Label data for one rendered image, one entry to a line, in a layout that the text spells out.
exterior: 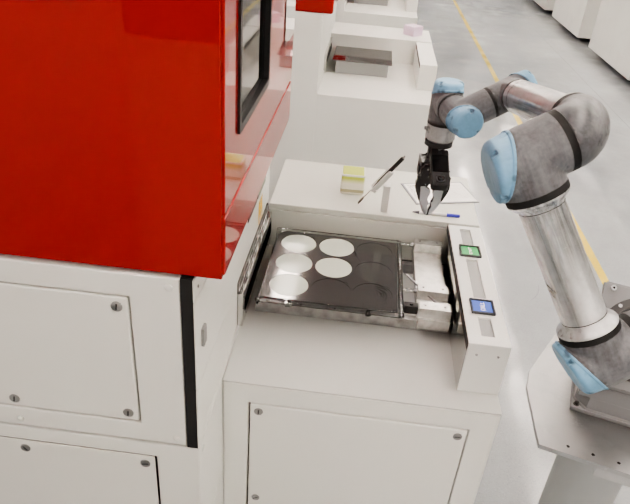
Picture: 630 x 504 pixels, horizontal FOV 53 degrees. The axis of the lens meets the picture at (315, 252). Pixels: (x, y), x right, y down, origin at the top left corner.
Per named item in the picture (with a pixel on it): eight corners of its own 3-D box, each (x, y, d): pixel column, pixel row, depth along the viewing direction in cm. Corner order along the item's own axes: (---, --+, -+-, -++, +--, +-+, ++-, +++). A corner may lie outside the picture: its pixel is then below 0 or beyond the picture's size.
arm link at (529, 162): (663, 380, 118) (567, 109, 105) (588, 412, 119) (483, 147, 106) (630, 354, 130) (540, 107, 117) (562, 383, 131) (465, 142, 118)
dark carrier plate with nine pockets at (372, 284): (259, 297, 158) (259, 295, 158) (279, 231, 187) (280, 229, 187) (397, 313, 156) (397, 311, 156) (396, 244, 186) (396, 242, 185)
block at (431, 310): (417, 317, 158) (419, 307, 156) (417, 309, 161) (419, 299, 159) (450, 321, 158) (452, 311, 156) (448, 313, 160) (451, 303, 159)
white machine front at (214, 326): (187, 447, 125) (179, 279, 105) (259, 243, 195) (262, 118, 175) (202, 449, 125) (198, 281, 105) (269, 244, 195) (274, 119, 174)
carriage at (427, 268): (416, 328, 159) (418, 319, 157) (411, 254, 190) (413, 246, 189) (448, 332, 158) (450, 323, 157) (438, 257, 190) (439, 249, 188)
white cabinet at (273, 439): (223, 592, 184) (222, 382, 142) (274, 371, 267) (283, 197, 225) (443, 623, 181) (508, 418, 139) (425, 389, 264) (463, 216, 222)
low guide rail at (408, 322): (255, 311, 165) (255, 301, 164) (256, 306, 167) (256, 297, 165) (446, 333, 163) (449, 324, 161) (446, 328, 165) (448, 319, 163)
